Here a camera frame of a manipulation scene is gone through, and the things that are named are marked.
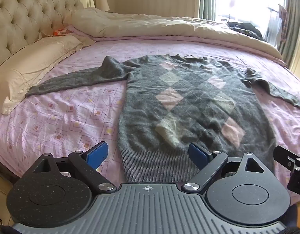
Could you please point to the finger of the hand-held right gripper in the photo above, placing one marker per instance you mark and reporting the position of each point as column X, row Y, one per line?
column 282, row 154

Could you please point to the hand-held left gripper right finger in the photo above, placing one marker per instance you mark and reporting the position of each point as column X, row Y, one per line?
column 197, row 154

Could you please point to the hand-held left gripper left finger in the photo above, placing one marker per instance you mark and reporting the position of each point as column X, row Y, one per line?
column 97, row 154

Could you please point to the grey argyle sweater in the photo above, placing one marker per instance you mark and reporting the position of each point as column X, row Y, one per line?
column 189, row 107

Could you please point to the dark clothes pile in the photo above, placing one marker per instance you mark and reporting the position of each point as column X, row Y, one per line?
column 246, row 30

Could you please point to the hanging clothes on rack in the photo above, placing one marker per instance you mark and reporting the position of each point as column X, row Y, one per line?
column 276, row 22

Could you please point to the pink patterned bedsheet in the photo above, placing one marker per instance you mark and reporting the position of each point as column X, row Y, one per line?
column 67, row 117

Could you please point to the cream nightstand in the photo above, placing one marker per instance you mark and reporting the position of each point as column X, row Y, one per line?
column 1, row 199

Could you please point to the cream pillow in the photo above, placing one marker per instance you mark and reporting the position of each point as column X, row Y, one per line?
column 30, row 63

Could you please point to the orange cloth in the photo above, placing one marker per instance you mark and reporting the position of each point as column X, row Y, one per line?
column 59, row 31

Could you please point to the grey-green curtain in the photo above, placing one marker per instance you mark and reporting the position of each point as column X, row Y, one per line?
column 206, row 0
column 290, row 24

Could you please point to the cream duvet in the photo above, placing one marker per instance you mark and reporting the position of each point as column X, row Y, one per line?
column 164, row 26

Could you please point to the cream table lamp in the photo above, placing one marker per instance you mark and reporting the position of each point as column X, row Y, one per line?
column 102, row 3

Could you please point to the tufted cream headboard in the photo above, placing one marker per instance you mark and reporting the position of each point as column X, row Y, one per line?
column 25, row 14

